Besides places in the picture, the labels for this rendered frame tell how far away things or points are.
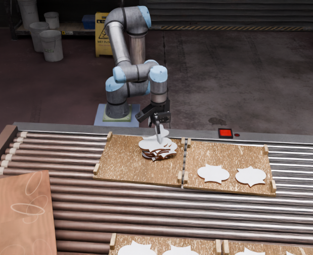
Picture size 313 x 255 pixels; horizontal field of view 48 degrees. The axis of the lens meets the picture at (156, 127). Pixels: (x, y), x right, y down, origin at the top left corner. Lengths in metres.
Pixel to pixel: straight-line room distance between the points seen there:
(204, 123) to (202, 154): 1.95
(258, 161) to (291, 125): 2.17
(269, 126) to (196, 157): 2.17
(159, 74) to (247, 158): 0.64
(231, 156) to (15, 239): 1.05
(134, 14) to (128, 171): 0.79
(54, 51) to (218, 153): 3.75
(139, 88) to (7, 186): 0.93
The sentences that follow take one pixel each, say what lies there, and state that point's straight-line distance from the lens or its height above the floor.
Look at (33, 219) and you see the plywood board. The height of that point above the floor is 1.04.
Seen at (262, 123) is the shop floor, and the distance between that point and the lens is 3.88.
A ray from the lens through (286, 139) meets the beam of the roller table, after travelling 2.06.
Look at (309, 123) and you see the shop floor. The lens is 4.08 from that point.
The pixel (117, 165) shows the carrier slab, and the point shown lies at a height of 0.94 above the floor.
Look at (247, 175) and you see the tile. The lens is 1.70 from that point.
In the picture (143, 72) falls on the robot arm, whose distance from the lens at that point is 1.60.
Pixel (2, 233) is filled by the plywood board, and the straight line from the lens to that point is 1.39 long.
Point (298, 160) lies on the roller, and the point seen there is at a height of 0.91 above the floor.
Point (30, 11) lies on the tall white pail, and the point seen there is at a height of 0.43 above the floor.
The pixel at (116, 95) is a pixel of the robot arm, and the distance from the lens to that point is 2.07.
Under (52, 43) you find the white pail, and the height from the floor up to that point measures 0.27.
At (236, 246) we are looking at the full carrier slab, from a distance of 1.43.
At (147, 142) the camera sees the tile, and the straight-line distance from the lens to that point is 1.73.
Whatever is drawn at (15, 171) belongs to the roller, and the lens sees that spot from 1.82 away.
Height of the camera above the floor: 2.04
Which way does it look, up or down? 34 degrees down
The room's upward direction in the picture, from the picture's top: 1 degrees clockwise
